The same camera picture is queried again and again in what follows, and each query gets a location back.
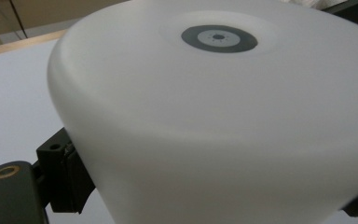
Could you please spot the beige wooden cabinet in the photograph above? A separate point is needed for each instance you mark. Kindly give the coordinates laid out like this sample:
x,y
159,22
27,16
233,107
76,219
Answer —
x,y
59,12

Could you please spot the pale table mat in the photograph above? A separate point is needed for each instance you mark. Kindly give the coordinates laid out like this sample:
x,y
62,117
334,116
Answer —
x,y
12,102

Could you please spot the white cylindrical container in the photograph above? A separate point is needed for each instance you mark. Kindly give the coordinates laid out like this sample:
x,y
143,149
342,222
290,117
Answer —
x,y
217,124

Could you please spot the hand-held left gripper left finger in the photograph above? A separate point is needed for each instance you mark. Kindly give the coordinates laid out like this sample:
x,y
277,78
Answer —
x,y
63,180

